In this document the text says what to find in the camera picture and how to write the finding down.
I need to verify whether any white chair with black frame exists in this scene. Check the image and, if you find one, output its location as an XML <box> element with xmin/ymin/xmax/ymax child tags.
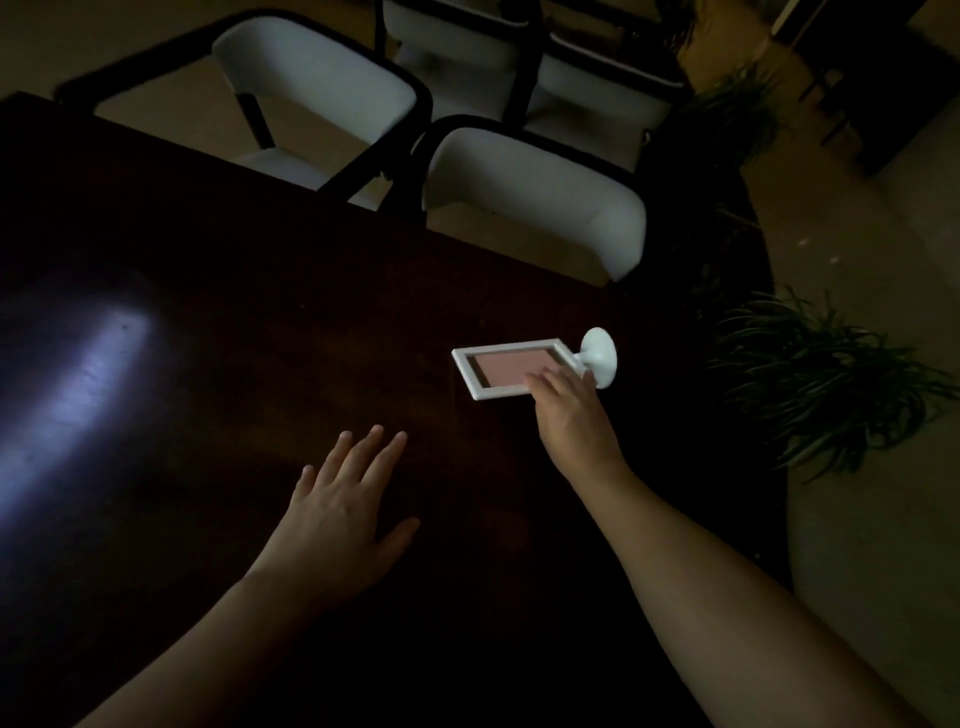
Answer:
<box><xmin>373</xmin><ymin>0</ymin><xmax>543</xmax><ymax>121</ymax></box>
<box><xmin>523</xmin><ymin>30</ymin><xmax>695</xmax><ymax>170</ymax></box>
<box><xmin>401</xmin><ymin>116</ymin><xmax>650</xmax><ymax>285</ymax></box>
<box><xmin>54</xmin><ymin>9</ymin><xmax>435</xmax><ymax>213</ymax></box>

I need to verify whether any person's right hand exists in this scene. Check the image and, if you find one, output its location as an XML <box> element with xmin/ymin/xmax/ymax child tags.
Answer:
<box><xmin>522</xmin><ymin>366</ymin><xmax>628</xmax><ymax>490</ymax></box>

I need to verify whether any person's left forearm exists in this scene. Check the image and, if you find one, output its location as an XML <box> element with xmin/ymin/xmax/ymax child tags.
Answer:
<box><xmin>75</xmin><ymin>576</ymin><xmax>331</xmax><ymax>728</ymax></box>

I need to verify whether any green leafy potted plant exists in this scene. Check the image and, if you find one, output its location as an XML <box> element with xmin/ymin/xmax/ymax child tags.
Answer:
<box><xmin>645</xmin><ymin>63</ymin><xmax>789</xmax><ymax>226</ymax></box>
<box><xmin>708</xmin><ymin>288</ymin><xmax>960</xmax><ymax>481</ymax></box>

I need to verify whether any dark wooden furniture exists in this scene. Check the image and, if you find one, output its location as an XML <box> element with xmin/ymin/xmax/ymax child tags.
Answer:
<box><xmin>772</xmin><ymin>0</ymin><xmax>960</xmax><ymax>177</ymax></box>

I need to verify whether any white framed stand mirror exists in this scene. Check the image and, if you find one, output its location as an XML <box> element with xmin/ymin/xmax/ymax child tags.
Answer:
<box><xmin>451</xmin><ymin>327</ymin><xmax>620</xmax><ymax>402</ymax></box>

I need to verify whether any person's left hand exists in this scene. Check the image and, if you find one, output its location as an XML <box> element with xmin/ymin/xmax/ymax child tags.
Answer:
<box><xmin>246</xmin><ymin>425</ymin><xmax>421</xmax><ymax>606</ymax></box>

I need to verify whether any person's right forearm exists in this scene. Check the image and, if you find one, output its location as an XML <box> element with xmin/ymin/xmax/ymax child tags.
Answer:
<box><xmin>581</xmin><ymin>466</ymin><xmax>931</xmax><ymax>728</ymax></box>

